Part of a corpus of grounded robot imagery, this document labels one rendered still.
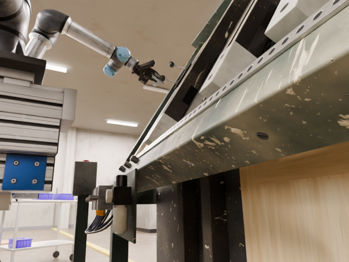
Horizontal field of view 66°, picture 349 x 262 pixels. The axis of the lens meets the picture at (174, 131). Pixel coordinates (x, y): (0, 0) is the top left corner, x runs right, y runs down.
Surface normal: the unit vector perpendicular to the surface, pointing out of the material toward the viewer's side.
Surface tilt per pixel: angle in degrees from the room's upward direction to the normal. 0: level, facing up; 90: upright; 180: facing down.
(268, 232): 90
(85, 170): 90
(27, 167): 90
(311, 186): 90
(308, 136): 149
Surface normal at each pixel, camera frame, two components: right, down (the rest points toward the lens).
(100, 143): 0.49, -0.25
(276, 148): -0.46, 0.79
